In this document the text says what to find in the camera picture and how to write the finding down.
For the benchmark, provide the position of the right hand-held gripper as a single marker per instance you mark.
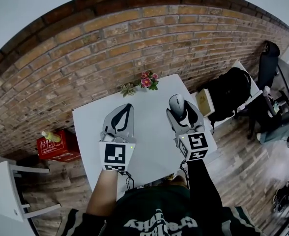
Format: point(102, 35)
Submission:
point(193, 144)

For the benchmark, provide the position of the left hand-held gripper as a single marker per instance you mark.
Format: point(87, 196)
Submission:
point(115, 154)

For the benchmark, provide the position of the grey mouse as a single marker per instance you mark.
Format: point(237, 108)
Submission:
point(177, 106)

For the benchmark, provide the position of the person's right forearm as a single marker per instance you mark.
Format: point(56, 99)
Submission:
point(203, 188)

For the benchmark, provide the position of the person's left forearm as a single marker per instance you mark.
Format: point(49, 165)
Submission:
point(104, 193)

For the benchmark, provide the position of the beige book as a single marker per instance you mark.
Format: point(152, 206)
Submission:
point(204, 102)

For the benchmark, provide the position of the green succulent plant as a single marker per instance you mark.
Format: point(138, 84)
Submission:
point(127, 90)

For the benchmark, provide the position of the black backpack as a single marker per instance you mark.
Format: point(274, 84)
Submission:
point(229, 95)

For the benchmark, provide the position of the pink flower plant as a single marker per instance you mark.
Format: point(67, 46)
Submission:
point(148, 81)

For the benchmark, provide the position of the person's right shoe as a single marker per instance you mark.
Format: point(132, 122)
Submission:
point(170, 178)

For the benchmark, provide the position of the person's olive trousers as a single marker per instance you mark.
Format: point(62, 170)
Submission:
point(180, 181)

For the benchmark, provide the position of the red fire equipment box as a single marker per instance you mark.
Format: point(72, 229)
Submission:
point(61, 151)

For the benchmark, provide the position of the green drink bottle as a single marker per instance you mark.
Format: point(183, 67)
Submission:
point(50, 136)

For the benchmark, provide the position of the white chair with backpack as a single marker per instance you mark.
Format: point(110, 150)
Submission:
point(251, 95)

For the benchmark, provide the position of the black office chair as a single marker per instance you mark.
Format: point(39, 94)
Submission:
point(267, 70)

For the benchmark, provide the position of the grey desk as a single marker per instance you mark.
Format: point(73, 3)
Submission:
point(285, 75)

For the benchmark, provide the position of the black bag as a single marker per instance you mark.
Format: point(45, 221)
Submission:
point(285, 195)

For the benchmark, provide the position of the white wooden chair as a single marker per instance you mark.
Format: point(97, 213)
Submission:
point(2, 188)

